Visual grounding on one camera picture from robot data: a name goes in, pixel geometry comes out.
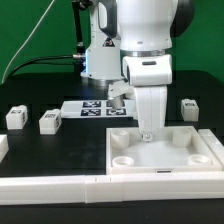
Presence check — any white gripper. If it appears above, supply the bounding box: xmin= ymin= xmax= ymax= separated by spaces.
xmin=122 ymin=54 xmax=172 ymax=142

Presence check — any white square tabletop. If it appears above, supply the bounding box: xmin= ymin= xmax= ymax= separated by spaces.
xmin=106 ymin=126 xmax=224 ymax=175

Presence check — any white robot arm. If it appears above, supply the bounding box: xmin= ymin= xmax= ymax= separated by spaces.
xmin=78 ymin=0 xmax=194 ymax=141

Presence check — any white left fence piece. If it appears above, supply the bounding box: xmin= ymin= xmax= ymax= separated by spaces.
xmin=0 ymin=135 xmax=9 ymax=162

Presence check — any white marker base plate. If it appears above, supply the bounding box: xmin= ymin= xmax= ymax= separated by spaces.
xmin=61 ymin=100 xmax=136 ymax=119

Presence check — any white front fence rail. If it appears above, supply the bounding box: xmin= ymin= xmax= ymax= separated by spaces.
xmin=0 ymin=171 xmax=224 ymax=205

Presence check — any black cable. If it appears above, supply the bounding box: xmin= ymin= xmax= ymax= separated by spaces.
xmin=4 ymin=54 xmax=87 ymax=81

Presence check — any white cable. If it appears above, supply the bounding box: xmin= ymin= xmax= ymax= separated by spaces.
xmin=1 ymin=0 xmax=57 ymax=85

